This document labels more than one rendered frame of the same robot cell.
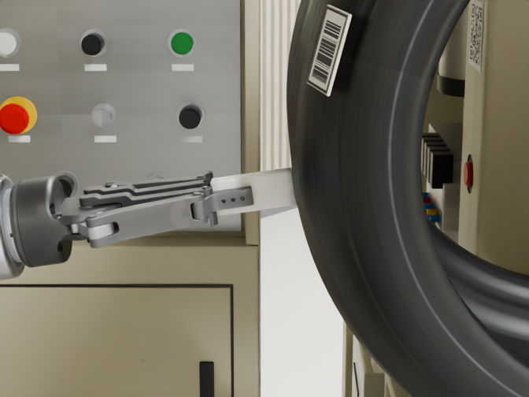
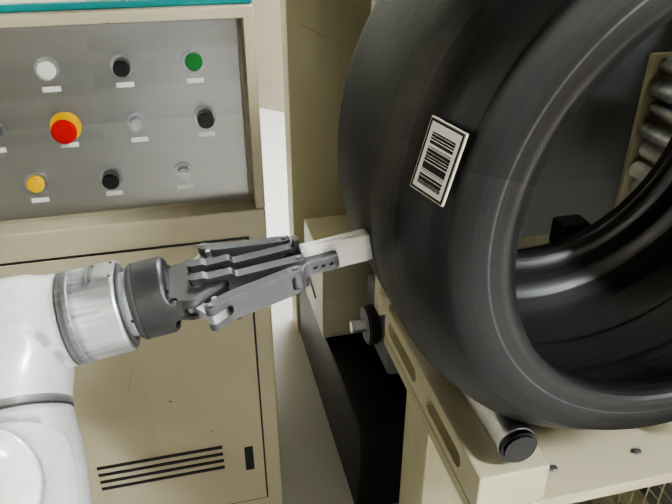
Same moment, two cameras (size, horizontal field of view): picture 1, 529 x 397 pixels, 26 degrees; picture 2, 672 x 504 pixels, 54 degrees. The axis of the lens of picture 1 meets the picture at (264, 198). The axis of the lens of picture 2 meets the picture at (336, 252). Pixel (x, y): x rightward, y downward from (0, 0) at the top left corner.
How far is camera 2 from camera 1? 42 cm
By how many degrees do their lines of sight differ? 20
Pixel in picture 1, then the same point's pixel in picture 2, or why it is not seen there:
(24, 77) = (66, 96)
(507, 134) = not seen: hidden behind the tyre
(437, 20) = (543, 133)
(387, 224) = (482, 301)
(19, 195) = (134, 286)
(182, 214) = (285, 288)
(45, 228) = (164, 314)
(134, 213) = (246, 295)
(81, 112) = (118, 120)
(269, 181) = (350, 244)
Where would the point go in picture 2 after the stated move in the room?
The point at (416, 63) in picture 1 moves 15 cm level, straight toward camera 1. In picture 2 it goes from (521, 172) to (612, 273)
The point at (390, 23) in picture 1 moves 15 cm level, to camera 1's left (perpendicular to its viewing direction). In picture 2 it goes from (500, 137) to (304, 155)
